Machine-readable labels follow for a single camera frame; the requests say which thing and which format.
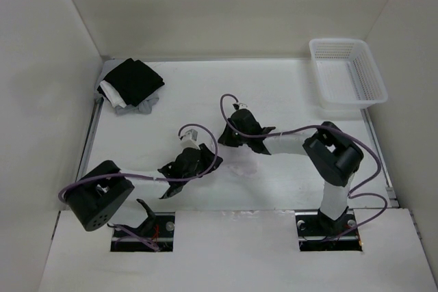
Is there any white tank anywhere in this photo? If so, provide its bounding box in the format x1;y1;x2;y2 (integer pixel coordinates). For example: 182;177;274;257
205;134;271;175
99;80;127;108

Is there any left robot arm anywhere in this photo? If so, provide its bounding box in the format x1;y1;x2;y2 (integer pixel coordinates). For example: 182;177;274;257
59;144;223;232

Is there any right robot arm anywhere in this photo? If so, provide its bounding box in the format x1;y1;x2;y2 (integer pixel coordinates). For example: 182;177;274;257
218;109;363;235

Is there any folded grey tank top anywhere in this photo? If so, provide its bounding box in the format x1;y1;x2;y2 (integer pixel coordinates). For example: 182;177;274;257
114;93;159;116

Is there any folded black tank top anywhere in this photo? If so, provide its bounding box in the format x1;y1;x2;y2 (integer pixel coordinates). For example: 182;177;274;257
96;58;165;107

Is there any folded white tank top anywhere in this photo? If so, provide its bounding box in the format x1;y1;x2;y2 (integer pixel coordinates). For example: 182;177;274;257
99;80;127;108

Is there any white plastic basket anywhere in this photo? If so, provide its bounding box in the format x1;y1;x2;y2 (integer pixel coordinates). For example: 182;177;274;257
309;38;388;110

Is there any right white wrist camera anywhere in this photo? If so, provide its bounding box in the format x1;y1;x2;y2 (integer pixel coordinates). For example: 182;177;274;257
233;102;248;111

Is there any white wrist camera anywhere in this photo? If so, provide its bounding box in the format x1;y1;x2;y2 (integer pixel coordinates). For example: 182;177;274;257
233;102;248;111
180;129;200;150

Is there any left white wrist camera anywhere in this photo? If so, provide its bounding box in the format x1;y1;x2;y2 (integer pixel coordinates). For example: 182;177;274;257
180;129;200;150

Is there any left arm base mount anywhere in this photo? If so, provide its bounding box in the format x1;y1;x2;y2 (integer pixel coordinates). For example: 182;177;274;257
107;198;176;253

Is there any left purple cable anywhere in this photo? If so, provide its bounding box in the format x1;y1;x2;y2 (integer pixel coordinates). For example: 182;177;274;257
57;124;220;250

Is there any purple cable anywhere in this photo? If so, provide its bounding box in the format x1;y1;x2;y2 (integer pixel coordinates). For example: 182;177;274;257
219;93;389;238
57;124;220;250

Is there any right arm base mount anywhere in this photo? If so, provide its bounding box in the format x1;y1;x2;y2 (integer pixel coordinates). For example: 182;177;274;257
295;210;362;252

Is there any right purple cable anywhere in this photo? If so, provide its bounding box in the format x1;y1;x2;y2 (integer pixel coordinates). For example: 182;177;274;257
219;93;389;238

